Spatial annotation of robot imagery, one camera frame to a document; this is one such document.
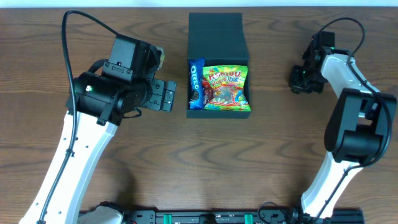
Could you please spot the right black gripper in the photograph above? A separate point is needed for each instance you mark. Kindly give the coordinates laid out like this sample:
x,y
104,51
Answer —
x,y
305,82

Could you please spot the blue Oreo cookie pack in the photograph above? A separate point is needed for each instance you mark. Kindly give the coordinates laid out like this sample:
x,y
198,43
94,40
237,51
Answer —
x,y
196,76

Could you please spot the green gummy candy bag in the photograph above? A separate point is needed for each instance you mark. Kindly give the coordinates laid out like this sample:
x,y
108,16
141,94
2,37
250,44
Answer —
x,y
227,87

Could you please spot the dark green box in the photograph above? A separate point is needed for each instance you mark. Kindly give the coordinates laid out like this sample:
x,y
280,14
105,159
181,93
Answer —
x,y
219,39

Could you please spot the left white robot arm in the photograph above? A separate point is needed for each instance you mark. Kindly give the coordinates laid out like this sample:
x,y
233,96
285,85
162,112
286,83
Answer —
x,y
110,91

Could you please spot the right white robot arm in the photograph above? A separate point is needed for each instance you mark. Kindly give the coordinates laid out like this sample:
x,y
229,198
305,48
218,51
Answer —
x,y
358,132

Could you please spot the red snack bag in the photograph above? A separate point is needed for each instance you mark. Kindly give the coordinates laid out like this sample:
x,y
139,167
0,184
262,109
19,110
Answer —
x,y
207,91

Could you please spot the black mounting rail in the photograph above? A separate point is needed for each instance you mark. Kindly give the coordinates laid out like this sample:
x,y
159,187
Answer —
x,y
107,212

